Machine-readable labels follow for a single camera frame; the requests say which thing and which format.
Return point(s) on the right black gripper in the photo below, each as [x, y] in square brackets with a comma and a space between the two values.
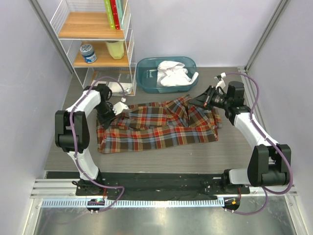
[205, 99]

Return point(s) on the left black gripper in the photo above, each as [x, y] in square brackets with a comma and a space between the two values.
[104, 122]

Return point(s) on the plaid flannel long sleeve shirt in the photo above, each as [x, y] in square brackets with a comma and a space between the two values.
[158, 125]

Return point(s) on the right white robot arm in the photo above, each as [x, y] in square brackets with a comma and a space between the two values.
[270, 162]

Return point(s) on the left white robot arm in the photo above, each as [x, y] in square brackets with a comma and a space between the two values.
[72, 135]

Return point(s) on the white long sleeve shirt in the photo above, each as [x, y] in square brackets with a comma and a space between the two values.
[174, 74]

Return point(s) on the grey white booklet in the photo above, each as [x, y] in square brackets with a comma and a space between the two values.
[121, 84]

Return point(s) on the blue white jar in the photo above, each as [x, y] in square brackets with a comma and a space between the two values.
[88, 53]

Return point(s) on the teal plastic basin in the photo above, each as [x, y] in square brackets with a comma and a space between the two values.
[146, 74]

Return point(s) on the yellow plastic container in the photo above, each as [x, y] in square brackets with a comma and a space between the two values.
[115, 49]

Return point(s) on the red book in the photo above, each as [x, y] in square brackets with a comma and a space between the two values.
[115, 14]

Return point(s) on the teal book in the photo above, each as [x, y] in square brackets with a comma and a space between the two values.
[120, 8]

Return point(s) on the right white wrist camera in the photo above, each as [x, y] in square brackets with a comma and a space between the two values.
[220, 80]

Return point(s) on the white wire wooden shelf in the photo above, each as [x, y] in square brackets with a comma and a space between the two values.
[78, 22]

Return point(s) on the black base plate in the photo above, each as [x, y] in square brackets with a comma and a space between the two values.
[158, 186]

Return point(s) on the white slotted cable duct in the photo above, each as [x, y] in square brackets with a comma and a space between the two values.
[99, 203]

